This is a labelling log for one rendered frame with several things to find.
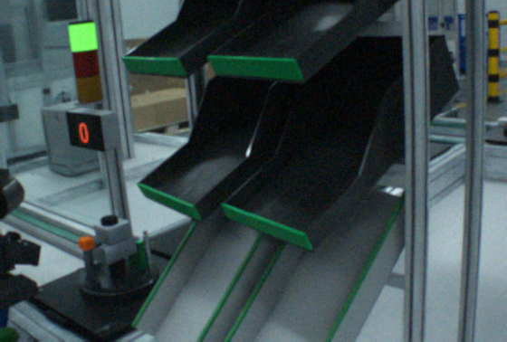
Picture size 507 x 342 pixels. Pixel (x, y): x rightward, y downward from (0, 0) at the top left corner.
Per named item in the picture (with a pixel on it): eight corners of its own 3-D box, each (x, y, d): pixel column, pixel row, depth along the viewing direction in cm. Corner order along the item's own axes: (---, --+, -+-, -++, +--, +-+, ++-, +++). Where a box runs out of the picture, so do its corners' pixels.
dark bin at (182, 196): (201, 223, 65) (170, 172, 61) (145, 197, 75) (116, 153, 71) (352, 83, 76) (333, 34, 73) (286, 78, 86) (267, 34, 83)
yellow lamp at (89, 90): (87, 103, 108) (83, 78, 107) (73, 102, 112) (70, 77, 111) (108, 99, 112) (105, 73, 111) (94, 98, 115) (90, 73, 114)
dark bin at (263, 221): (311, 253, 55) (282, 194, 51) (229, 220, 65) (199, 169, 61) (460, 90, 66) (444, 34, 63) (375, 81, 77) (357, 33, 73)
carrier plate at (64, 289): (105, 349, 82) (102, 337, 82) (28, 301, 98) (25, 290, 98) (218, 288, 99) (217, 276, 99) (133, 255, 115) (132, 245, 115)
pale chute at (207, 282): (208, 379, 68) (183, 368, 65) (154, 337, 78) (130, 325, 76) (320, 184, 75) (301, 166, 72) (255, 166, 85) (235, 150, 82)
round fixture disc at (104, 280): (110, 314, 89) (109, 302, 88) (64, 289, 98) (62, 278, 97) (176, 280, 98) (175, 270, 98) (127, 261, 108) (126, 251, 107)
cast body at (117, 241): (107, 266, 93) (100, 226, 91) (92, 259, 96) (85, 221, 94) (147, 248, 99) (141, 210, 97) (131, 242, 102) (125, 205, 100)
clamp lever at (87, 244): (90, 284, 92) (83, 241, 91) (83, 280, 94) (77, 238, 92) (108, 277, 95) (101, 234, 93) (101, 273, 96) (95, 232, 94)
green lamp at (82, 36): (80, 51, 106) (77, 24, 105) (66, 52, 109) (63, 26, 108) (102, 47, 109) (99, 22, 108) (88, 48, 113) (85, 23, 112)
